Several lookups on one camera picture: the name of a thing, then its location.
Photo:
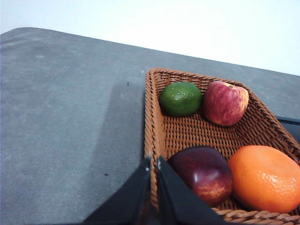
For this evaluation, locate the brown wicker basket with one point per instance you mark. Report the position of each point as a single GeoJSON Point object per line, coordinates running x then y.
{"type": "Point", "coordinates": [165, 134]}

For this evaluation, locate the green lime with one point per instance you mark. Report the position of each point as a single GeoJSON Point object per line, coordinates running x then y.
{"type": "Point", "coordinates": [181, 99]}

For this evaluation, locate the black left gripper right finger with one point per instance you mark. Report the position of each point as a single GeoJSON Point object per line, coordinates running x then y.
{"type": "Point", "coordinates": [178, 204]}

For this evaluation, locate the red yellow apple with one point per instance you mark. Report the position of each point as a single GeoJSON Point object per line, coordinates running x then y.
{"type": "Point", "coordinates": [224, 104]}

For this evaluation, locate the dark blue rectangular tray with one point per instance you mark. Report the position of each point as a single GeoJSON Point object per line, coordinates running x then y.
{"type": "Point", "coordinates": [292, 125]}

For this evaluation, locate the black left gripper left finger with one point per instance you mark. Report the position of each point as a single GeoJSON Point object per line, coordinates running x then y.
{"type": "Point", "coordinates": [131, 204]}

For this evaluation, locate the orange tangerine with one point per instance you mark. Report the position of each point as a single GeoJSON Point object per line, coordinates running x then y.
{"type": "Point", "coordinates": [266, 178]}

